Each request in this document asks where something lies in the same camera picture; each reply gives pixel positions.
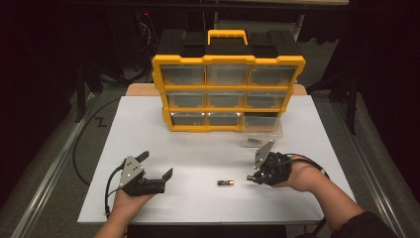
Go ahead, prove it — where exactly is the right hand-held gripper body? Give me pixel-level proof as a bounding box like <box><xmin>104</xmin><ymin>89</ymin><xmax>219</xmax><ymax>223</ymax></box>
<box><xmin>253</xmin><ymin>139</ymin><xmax>293</xmax><ymax>186</ymax></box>

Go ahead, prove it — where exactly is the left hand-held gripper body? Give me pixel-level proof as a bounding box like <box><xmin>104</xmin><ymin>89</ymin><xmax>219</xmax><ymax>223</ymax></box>
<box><xmin>118</xmin><ymin>156</ymin><xmax>166</xmax><ymax>197</ymax></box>

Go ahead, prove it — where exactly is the single clear plastic drawer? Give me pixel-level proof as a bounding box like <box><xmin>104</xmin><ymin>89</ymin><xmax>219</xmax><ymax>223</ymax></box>
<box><xmin>240</xmin><ymin>113</ymin><xmax>284</xmax><ymax>149</ymax></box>

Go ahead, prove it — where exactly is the yellow black organizer cabinet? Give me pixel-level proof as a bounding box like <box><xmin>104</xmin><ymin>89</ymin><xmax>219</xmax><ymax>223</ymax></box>
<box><xmin>151</xmin><ymin>29</ymin><xmax>306</xmax><ymax>133</ymax></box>

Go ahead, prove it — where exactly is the person's left hand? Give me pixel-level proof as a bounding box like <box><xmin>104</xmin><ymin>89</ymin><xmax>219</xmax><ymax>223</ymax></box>
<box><xmin>112</xmin><ymin>189</ymin><xmax>155</xmax><ymax>220</ymax></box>

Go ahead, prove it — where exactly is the person's right hand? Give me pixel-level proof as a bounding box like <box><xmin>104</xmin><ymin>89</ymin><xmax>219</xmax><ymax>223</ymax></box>
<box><xmin>272</xmin><ymin>161</ymin><xmax>329</xmax><ymax>193</ymax></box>

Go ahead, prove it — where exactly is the black metal stand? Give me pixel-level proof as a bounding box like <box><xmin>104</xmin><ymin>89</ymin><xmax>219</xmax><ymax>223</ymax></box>
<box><xmin>73</xmin><ymin>62</ymin><xmax>88</xmax><ymax>124</ymax></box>

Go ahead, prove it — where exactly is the set of clear cabinet bins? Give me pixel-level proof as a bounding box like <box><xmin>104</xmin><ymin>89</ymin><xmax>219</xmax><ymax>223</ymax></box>
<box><xmin>160</xmin><ymin>64</ymin><xmax>297</xmax><ymax>127</ymax></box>

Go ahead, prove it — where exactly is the left hand-held gripper cable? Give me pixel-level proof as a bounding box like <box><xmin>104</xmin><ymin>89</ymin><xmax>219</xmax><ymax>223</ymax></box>
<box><xmin>104</xmin><ymin>163</ymin><xmax>127</xmax><ymax>218</ymax></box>

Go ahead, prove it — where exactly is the hand-held gripper cable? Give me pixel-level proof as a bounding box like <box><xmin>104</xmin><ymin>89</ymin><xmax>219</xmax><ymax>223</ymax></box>
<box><xmin>278</xmin><ymin>153</ymin><xmax>331</xmax><ymax>237</ymax></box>
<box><xmin>104</xmin><ymin>163</ymin><xmax>127</xmax><ymax>218</ymax></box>

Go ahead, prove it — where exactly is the right hand-held gripper cable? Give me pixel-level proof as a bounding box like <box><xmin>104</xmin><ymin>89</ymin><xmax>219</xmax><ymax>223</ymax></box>
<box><xmin>278</xmin><ymin>153</ymin><xmax>331</xmax><ymax>237</ymax></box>

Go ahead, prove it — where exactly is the black floor cable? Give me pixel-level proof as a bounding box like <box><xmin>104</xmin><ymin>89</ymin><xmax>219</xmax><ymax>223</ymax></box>
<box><xmin>72</xmin><ymin>97</ymin><xmax>122</xmax><ymax>186</ymax></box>

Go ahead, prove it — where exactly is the metal floor rail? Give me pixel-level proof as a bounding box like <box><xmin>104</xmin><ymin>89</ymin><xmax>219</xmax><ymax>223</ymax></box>
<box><xmin>9</xmin><ymin>92</ymin><xmax>100</xmax><ymax>238</ymax></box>
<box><xmin>330</xmin><ymin>98</ymin><xmax>402</xmax><ymax>238</ymax></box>

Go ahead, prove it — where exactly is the bundle of thin wires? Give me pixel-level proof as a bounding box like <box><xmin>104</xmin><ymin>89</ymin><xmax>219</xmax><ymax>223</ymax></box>
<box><xmin>137</xmin><ymin>11</ymin><xmax>159</xmax><ymax>72</ymax></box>

